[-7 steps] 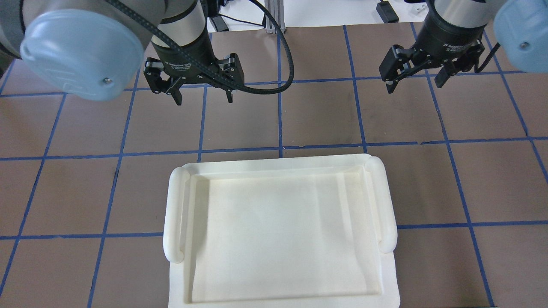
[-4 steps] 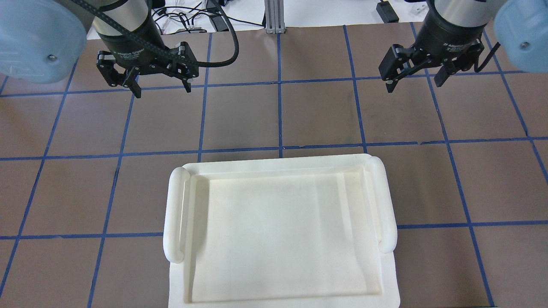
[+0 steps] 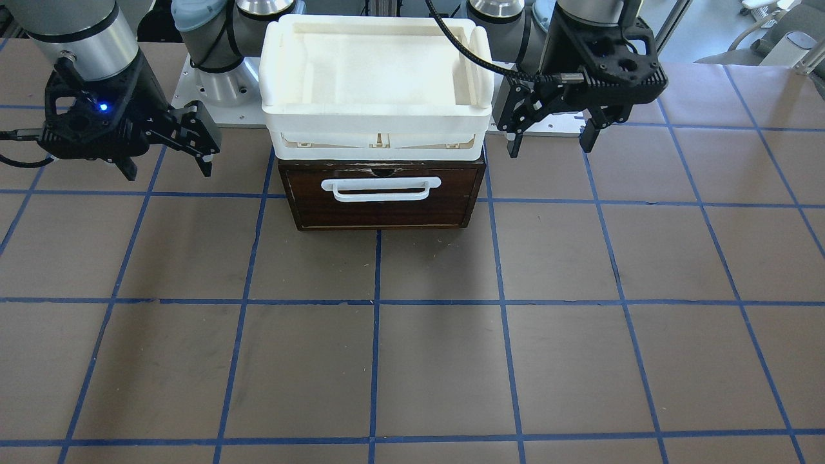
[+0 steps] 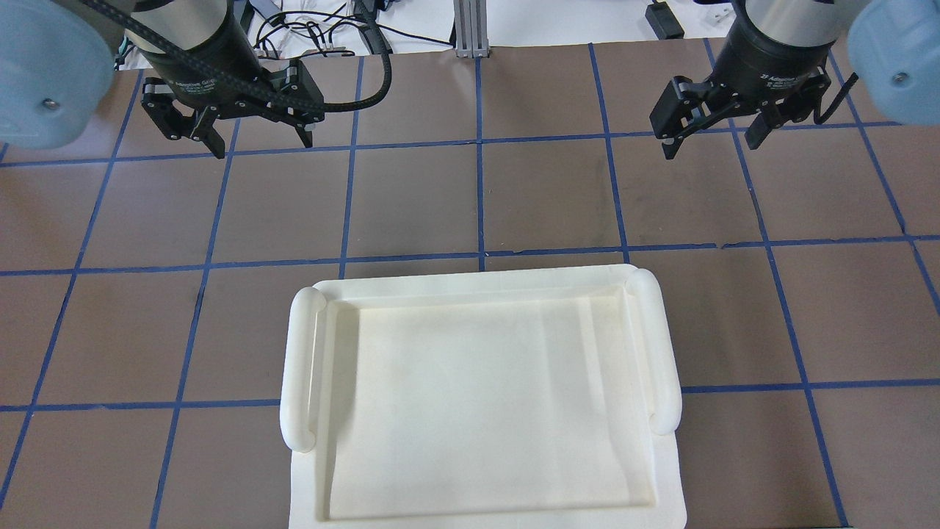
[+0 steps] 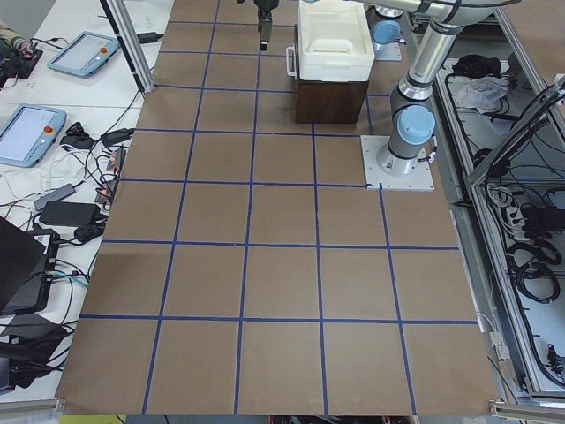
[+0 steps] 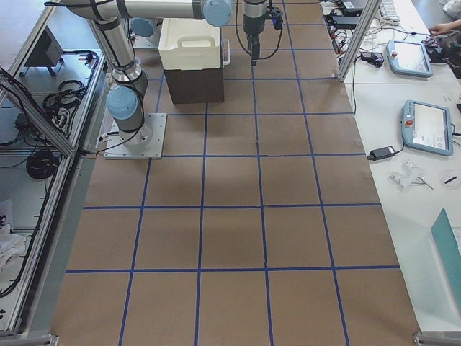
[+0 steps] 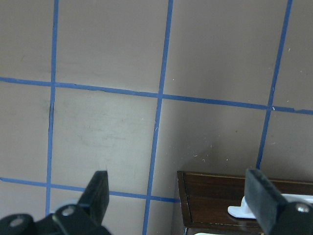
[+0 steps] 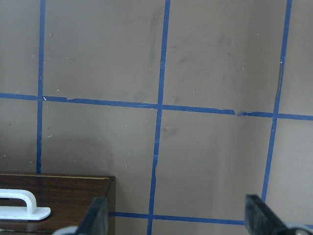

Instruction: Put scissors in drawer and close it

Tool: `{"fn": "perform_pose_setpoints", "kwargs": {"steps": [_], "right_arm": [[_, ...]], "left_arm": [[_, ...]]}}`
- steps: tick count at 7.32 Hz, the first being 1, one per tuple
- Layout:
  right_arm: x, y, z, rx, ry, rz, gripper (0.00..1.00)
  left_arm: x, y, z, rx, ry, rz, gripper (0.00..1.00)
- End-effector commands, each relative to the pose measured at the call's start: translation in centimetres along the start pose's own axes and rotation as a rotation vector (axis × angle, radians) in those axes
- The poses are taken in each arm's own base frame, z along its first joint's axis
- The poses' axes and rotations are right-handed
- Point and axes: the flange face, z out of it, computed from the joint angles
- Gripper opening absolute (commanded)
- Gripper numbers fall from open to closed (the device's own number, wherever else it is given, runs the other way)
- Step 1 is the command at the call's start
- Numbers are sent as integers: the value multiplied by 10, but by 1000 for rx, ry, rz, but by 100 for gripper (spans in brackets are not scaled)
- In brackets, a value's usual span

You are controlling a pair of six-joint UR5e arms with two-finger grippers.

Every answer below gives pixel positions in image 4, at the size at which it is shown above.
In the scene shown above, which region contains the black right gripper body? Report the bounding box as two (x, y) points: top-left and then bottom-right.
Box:
(651, 15), (836, 140)

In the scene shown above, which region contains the black power adapter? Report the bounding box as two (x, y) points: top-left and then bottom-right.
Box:
(644, 1), (685, 40)

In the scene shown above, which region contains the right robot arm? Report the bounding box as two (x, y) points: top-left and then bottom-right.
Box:
(649, 1), (939, 160)

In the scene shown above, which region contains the white plastic tray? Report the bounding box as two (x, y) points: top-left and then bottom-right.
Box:
(280, 264), (687, 528)

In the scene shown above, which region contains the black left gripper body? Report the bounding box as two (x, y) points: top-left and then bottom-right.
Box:
(141, 21), (325, 144)

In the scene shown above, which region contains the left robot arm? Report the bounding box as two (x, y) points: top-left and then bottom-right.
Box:
(2, 1), (325, 158)

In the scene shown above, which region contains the aluminium frame post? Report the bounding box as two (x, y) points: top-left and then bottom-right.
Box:
(453, 0), (491, 58)

